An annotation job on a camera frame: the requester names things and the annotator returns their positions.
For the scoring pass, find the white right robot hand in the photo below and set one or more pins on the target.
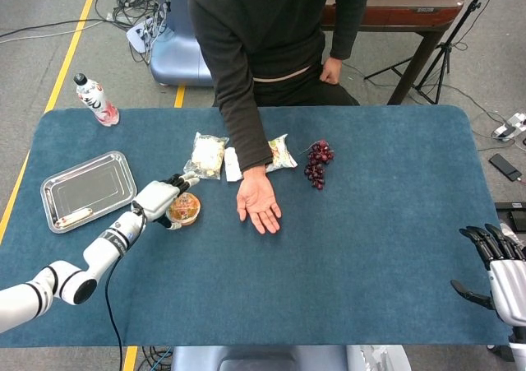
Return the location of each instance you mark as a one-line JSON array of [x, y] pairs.
[[509, 288]]

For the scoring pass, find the person's right hand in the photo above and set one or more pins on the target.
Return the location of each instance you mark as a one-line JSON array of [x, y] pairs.
[[259, 198]]

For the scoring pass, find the person's left hand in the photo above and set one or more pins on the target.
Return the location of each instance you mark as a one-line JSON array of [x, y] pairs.
[[330, 70]]

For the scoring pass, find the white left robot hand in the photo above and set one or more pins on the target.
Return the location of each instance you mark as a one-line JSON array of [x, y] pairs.
[[154, 198]]

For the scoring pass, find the round packaged snack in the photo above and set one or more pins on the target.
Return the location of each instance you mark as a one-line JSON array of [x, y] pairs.
[[187, 209]]

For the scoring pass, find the person's left forearm dark sleeve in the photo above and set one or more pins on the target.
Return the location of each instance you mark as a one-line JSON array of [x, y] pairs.
[[351, 17]]

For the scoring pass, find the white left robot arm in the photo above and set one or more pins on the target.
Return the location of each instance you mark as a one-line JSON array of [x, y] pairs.
[[102, 247]]

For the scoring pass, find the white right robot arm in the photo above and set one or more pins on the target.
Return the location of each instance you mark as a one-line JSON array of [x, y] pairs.
[[518, 344]]

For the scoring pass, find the person's right forearm dark sleeve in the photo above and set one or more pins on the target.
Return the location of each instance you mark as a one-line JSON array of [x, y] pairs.
[[244, 132]]

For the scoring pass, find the small white packet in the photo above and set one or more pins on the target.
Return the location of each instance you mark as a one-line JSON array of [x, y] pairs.
[[233, 166]]

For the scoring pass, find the green yellow snack bag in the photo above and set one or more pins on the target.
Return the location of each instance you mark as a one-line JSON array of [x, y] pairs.
[[281, 155]]

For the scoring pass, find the silver metal tray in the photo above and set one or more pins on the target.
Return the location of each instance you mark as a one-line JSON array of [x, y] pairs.
[[88, 190]]

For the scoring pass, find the clear bag of bread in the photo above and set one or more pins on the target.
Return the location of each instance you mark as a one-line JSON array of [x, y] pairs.
[[206, 157]]

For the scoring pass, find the bunch of red grapes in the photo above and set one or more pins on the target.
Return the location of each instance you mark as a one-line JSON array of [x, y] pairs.
[[318, 161]]

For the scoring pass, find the person's torso dark sweater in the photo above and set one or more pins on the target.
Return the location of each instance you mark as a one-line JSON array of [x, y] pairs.
[[267, 29]]

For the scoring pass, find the black box device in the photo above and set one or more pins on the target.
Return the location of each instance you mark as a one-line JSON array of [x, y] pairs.
[[511, 212]]

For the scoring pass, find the wrapped sausage snack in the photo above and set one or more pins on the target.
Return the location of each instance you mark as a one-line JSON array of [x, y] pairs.
[[76, 218]]

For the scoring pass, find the wooden billiard table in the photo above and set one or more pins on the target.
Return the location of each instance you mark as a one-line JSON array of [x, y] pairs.
[[402, 5]]

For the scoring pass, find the blue table mat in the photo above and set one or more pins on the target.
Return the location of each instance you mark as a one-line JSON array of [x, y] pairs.
[[349, 264]]

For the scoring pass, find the black tripod stand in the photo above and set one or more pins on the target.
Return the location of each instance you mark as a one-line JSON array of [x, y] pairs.
[[441, 54]]

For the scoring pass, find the white red drink bottle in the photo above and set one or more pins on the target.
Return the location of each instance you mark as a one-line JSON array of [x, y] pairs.
[[96, 99]]

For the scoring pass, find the black smartphone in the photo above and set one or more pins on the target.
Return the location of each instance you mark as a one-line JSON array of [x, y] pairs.
[[505, 167]]

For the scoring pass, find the light blue machine base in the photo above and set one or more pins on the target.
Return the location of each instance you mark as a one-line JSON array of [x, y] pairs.
[[176, 54]]

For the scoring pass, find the grey blue robot torso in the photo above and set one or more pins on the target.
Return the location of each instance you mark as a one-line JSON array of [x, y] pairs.
[[255, 358]]

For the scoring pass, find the white power strip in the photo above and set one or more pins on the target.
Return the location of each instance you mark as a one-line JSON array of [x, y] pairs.
[[511, 126]]

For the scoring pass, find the white plug board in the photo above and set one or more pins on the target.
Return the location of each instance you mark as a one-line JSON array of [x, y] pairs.
[[137, 35]]

